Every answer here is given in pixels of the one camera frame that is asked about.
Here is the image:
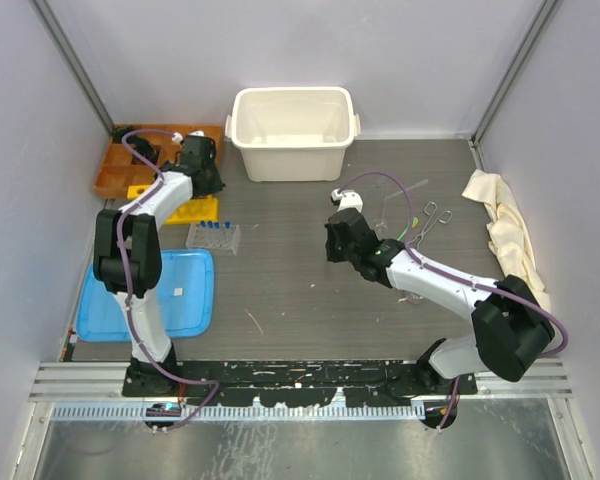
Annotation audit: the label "blue plastic tray lid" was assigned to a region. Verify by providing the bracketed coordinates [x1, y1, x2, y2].
[76, 249, 215, 343]

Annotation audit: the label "clear plastic tube rack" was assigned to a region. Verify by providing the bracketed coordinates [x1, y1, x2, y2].
[185, 222, 241, 255]

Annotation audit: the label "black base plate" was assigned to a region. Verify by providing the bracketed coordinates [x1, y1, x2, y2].
[122, 360, 477, 408]

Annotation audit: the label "aluminium rail frame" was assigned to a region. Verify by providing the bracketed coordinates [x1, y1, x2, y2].
[29, 359, 572, 427]

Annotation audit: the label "yellow test tube rack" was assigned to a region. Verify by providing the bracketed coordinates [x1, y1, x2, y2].
[118, 180, 219, 230]

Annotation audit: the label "rolled tie orange pattern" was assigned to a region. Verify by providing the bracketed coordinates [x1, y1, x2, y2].
[129, 136, 161, 164]

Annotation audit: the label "white plastic bin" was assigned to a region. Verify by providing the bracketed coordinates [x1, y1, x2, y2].
[225, 86, 361, 182]

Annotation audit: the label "cream cloth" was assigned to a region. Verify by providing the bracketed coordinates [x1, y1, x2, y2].
[462, 169, 552, 312]

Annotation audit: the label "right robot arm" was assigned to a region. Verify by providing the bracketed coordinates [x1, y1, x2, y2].
[325, 208, 555, 394]

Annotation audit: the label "rolled tie dark green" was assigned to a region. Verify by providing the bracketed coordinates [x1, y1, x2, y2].
[111, 125, 137, 145]

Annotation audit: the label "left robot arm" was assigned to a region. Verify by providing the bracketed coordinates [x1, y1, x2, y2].
[93, 128, 224, 397]

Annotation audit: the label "metal crucible tongs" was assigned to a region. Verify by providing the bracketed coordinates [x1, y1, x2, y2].
[410, 201, 453, 250]

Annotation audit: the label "green rainbow spoon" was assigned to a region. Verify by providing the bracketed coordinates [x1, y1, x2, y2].
[398, 217, 419, 241]

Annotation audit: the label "wooden compartment tray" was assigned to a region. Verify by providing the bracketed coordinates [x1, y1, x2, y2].
[93, 123, 225, 199]

